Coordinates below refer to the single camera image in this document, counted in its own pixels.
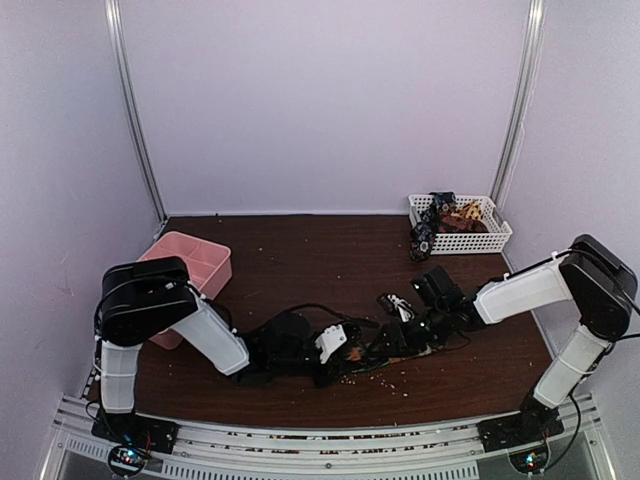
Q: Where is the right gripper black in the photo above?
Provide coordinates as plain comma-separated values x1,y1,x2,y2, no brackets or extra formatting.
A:
367,304,450,357

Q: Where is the brown green patterned tie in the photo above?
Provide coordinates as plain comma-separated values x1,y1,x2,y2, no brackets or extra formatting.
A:
339,346,445,375

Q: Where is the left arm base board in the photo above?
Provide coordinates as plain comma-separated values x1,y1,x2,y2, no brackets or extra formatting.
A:
91,413,179,475

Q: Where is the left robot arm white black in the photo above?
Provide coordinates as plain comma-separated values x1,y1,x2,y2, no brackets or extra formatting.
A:
94,256,375,444

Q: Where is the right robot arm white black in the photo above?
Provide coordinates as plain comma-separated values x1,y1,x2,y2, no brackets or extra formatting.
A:
368,234,639,442

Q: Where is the right arm base board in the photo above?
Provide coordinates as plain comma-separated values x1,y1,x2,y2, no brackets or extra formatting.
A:
477,413,564,474

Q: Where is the navy floral tie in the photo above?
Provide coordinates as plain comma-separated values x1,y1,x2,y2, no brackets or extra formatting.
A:
410,192,456,262

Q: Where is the brown patterned tie in basket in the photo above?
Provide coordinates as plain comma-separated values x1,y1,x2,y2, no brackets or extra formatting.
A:
439,212,488,234

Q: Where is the white perforated plastic basket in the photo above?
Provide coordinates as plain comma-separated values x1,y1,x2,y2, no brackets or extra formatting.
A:
408,191,513,262

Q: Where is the pink divided organizer box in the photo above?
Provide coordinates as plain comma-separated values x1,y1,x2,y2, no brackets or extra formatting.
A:
137,230,234,350

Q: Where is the yellow patterned tie in basket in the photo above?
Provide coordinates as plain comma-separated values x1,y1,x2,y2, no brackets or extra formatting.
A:
452,201,483,221

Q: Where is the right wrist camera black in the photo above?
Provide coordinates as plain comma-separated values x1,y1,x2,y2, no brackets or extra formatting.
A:
377,265,464,324

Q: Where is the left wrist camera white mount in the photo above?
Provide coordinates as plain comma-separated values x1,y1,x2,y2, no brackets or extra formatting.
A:
314,323,362,365

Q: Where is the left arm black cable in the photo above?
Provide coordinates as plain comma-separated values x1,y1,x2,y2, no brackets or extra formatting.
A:
92,279,381,351

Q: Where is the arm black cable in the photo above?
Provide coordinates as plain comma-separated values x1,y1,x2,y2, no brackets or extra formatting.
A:
539,247,640,451
92,279,381,351

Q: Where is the aluminium front rail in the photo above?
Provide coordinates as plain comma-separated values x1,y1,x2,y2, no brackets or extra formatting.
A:
49,392,601,480

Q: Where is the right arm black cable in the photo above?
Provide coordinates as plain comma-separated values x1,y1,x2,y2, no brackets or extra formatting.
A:
539,247,640,451

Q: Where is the right aluminium frame post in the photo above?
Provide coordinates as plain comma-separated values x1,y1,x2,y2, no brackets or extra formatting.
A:
490,0,546,207

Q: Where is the aluminium frame post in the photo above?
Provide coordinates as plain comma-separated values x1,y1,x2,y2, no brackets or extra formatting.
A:
490,0,546,207
104,0,168,224

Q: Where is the left aluminium frame post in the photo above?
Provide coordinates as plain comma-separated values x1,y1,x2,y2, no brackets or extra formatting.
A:
104,0,168,224

